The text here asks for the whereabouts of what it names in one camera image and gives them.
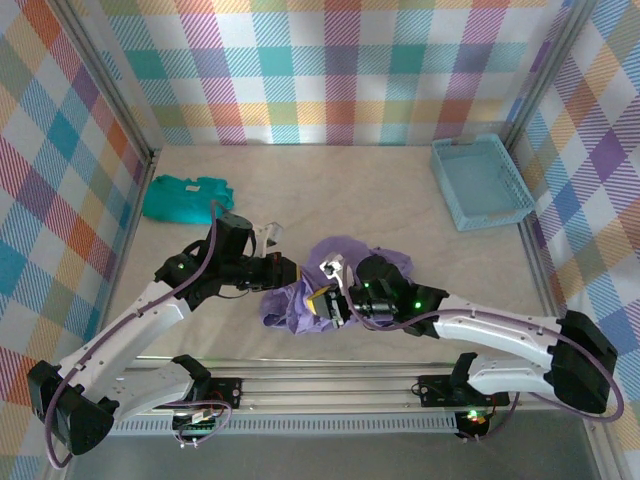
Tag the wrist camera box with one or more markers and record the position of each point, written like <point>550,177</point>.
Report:
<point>332,265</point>
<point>270,232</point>

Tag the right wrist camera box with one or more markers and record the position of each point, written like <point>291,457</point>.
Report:
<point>332,265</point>

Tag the aluminium frame post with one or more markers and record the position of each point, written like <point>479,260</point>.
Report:
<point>109,85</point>
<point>547,75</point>

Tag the folded teal t-shirt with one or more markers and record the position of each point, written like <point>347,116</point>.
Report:
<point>180,202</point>

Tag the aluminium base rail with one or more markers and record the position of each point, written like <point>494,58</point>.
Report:
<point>325,387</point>

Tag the purple t-shirt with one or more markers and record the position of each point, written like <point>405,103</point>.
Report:
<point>300,310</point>

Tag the light blue plastic basket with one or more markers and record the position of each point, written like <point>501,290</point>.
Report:
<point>480,180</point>

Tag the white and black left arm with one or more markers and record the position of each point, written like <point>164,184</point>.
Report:
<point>130,320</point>

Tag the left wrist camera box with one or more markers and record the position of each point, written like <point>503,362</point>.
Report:
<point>270,232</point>

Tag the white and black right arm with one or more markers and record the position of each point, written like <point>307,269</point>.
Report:
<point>490,330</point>

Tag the controller board with green light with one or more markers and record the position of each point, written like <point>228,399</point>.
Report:
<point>472,420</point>

